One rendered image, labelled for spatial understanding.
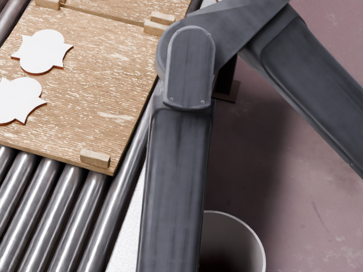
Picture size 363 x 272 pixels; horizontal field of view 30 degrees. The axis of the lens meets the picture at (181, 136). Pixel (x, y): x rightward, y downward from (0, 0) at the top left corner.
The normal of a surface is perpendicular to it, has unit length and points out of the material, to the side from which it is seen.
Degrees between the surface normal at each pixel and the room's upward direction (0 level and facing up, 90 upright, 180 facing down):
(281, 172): 0
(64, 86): 0
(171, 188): 39
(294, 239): 0
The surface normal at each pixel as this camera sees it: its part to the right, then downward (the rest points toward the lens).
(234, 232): -0.59, 0.56
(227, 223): -0.40, 0.66
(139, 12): 0.07, -0.62
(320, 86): 0.04, 0.04
